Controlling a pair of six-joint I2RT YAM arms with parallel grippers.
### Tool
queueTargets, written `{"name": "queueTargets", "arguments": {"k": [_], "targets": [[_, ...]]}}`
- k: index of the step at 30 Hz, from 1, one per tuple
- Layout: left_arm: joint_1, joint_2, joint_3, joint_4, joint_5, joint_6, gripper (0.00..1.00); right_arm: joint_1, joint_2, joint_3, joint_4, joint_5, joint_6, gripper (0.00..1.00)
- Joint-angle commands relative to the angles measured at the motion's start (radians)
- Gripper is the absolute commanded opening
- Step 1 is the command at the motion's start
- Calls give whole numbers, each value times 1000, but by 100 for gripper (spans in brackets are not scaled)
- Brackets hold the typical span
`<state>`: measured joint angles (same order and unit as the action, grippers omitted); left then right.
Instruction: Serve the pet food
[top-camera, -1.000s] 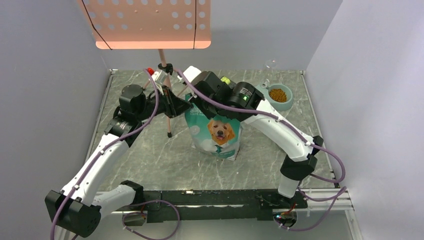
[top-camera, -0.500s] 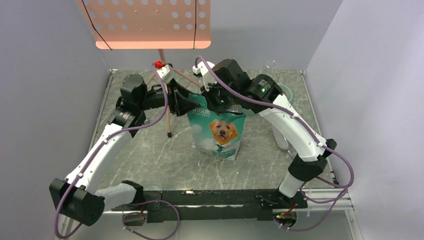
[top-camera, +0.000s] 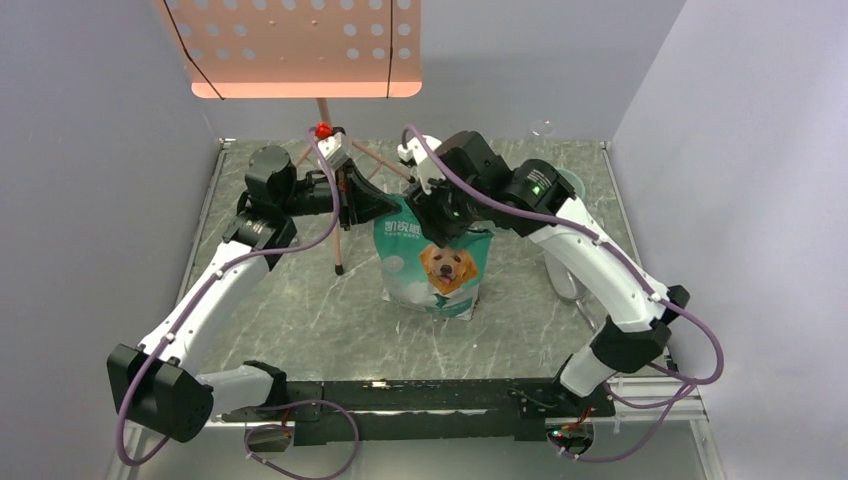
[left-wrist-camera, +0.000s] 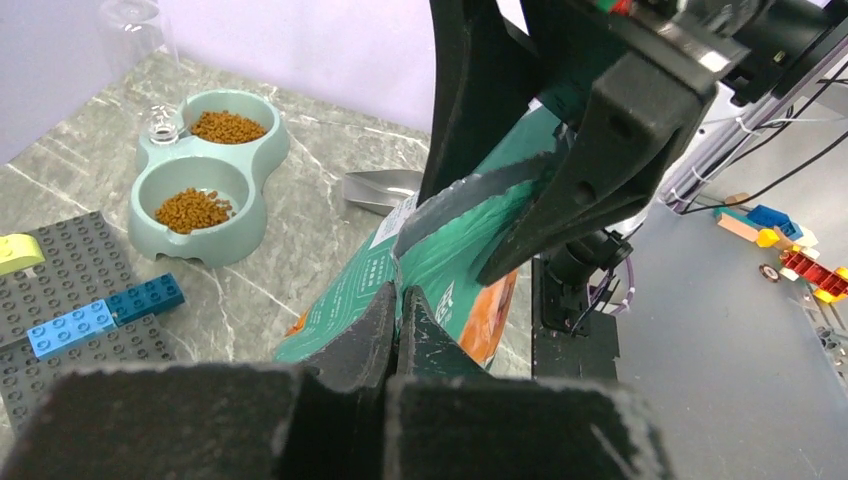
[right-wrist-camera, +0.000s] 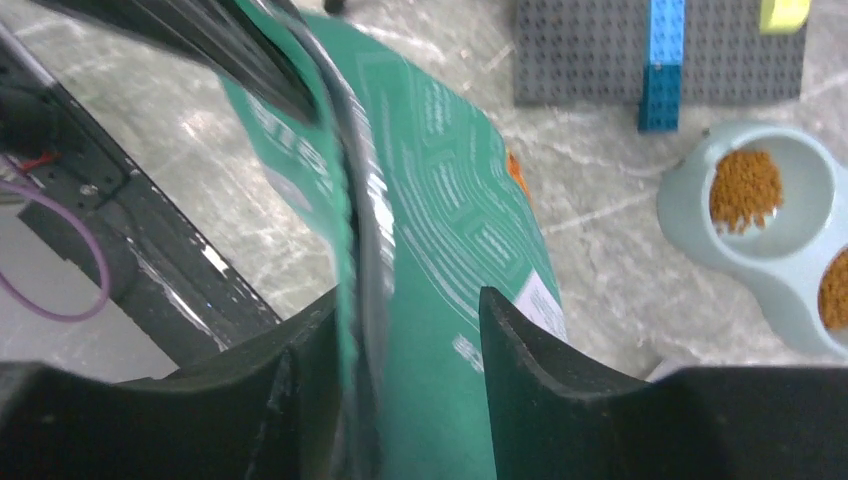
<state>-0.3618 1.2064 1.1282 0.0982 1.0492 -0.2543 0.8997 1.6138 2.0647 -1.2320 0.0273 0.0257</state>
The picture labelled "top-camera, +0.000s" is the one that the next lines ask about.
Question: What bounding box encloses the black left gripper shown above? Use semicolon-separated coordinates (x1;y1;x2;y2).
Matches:
279;158;401;231

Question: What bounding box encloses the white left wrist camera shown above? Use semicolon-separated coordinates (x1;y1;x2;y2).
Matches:
314;122;351;170

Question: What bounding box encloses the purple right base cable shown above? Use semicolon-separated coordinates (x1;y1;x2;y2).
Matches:
553;377;700;464

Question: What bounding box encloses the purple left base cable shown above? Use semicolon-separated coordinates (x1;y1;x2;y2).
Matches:
243;398;362;480

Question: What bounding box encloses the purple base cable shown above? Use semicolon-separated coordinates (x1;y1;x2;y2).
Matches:
243;398;362;480
553;377;700;464

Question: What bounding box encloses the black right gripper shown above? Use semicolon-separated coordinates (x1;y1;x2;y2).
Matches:
406;168;490;248

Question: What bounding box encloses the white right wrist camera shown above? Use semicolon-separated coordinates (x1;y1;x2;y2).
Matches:
397;138;445;195

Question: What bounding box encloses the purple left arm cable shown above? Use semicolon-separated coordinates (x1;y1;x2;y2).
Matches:
115;129;342;468

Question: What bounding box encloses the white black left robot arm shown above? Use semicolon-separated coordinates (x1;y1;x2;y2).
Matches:
107;145;400;443

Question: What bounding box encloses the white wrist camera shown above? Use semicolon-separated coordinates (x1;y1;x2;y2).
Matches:
314;122;351;170
397;138;445;195

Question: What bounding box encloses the teal double pet bowl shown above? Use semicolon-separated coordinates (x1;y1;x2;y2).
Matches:
557;168;586;199

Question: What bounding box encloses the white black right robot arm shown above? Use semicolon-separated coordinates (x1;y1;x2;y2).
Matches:
397;131;690;416

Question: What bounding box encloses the green pet food bag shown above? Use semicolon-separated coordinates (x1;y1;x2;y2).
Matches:
372;194;494;321

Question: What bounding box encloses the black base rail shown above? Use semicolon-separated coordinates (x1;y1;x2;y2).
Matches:
222;378;581;446

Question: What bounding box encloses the metal food scoop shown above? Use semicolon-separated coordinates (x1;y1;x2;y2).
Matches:
544;252;600;332

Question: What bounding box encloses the pink music stand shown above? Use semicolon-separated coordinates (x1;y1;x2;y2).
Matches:
153;0;424;277

